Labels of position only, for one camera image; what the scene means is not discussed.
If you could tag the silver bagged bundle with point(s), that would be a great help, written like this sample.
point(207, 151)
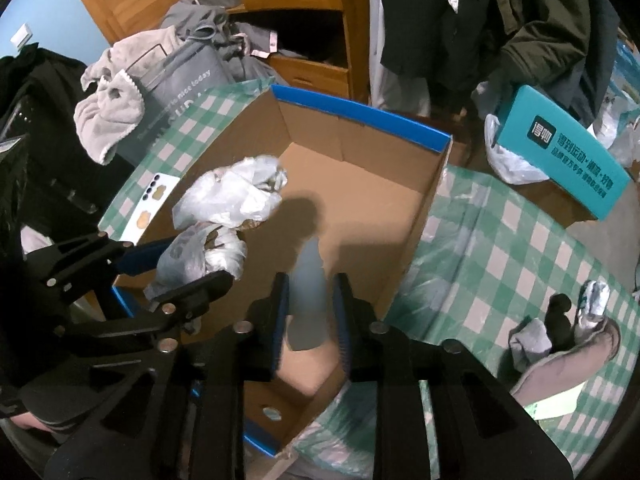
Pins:
point(592, 305)

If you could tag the grey bagged soft bundle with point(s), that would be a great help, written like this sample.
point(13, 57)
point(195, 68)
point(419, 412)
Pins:
point(195, 255)

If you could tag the grey sock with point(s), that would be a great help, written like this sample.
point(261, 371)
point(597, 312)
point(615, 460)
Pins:
point(530, 345)

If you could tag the white wall switch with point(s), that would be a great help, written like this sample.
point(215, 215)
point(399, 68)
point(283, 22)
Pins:
point(21, 36)

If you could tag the grey hoodie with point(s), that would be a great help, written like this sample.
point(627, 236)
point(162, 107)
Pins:
point(200, 15)

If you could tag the white garment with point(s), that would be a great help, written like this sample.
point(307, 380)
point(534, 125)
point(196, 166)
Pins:
point(395, 90)

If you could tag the light green paper tag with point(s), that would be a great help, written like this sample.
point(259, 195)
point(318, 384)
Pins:
point(555, 404)

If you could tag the green checked tablecloth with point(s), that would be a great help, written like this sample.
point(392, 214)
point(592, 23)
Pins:
point(500, 240)

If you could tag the light blue cloth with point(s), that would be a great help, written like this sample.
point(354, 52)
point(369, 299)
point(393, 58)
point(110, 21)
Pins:
point(307, 300)

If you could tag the blue-rimmed cardboard box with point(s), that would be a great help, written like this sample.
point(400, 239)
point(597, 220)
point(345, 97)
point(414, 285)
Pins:
point(350, 185)

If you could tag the white bagged soft bundle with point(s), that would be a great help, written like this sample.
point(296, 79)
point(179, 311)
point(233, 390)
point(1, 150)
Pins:
point(225, 200)

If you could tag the cardboard box with teal flap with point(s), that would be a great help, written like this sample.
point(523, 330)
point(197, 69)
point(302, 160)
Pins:
point(560, 150)

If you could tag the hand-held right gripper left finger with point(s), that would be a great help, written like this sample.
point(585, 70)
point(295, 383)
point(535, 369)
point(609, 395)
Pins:
point(281, 320)

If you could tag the olive hanging jacket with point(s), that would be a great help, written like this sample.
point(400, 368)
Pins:
point(550, 20)

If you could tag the taupe slipper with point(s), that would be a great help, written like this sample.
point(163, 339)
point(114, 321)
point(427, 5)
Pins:
point(565, 370)

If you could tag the grey printed tote bag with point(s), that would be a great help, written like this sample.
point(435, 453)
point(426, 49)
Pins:
point(185, 75)

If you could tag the grey towel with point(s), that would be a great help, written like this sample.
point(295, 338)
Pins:
point(105, 110)

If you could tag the clear plastic bags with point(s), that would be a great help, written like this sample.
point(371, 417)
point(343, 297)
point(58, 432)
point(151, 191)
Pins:
point(622, 110)

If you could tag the black jacket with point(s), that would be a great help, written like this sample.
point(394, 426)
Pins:
point(45, 110)

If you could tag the white flat card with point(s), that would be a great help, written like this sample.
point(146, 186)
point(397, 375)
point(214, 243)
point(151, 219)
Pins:
point(150, 205)

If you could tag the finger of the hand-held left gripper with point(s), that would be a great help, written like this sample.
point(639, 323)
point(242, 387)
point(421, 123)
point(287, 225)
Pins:
point(192, 292)
point(145, 256)

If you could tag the white plastic bag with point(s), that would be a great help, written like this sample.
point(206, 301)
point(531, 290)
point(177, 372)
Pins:
point(510, 165)

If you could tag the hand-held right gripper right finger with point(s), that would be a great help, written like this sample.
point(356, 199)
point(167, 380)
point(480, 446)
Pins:
point(342, 325)

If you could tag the black hanging coat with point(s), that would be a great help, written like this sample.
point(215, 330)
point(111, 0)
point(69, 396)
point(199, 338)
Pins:
point(430, 25)

